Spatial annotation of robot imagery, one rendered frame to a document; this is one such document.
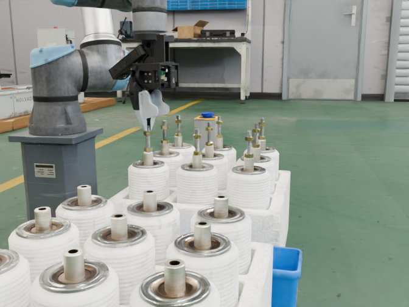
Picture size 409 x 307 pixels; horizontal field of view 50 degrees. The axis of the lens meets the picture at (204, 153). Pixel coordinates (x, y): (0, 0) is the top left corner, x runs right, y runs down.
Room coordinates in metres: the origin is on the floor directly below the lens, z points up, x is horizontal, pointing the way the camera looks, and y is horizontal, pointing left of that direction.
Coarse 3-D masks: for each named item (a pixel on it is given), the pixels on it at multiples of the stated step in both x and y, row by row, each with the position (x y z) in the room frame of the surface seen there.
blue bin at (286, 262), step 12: (276, 252) 0.83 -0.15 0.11; (288, 252) 0.82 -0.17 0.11; (300, 252) 0.80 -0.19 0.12; (276, 264) 0.83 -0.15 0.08; (288, 264) 0.82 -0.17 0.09; (300, 264) 0.75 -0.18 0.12; (276, 276) 0.73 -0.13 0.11; (288, 276) 0.72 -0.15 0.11; (300, 276) 0.73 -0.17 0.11; (276, 288) 0.73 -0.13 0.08; (288, 288) 0.73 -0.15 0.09; (276, 300) 0.73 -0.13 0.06; (288, 300) 0.73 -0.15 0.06
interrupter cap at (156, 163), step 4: (140, 160) 1.03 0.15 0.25; (156, 160) 1.03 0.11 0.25; (132, 164) 0.99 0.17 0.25; (136, 164) 0.99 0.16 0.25; (140, 164) 0.99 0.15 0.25; (156, 164) 0.99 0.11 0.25; (160, 164) 0.99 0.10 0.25; (164, 164) 1.00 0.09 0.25; (144, 168) 0.96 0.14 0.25; (148, 168) 0.96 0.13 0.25
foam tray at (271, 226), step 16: (288, 176) 1.17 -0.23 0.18; (128, 192) 1.01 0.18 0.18; (176, 192) 1.01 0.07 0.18; (224, 192) 1.01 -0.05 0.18; (288, 192) 1.17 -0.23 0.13; (192, 208) 0.90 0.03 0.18; (240, 208) 0.89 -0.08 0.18; (272, 208) 0.89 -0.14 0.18; (288, 208) 1.21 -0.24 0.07; (256, 224) 0.86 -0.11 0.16; (272, 224) 0.85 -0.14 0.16; (256, 240) 0.86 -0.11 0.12; (272, 240) 0.85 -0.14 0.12
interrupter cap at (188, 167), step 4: (184, 164) 0.99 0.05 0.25; (188, 164) 0.99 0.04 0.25; (204, 164) 0.99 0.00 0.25; (208, 164) 0.99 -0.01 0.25; (184, 168) 0.95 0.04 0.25; (188, 168) 0.95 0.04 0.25; (192, 168) 0.96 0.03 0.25; (204, 168) 0.95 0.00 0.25; (208, 168) 0.95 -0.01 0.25; (212, 168) 0.96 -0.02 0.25
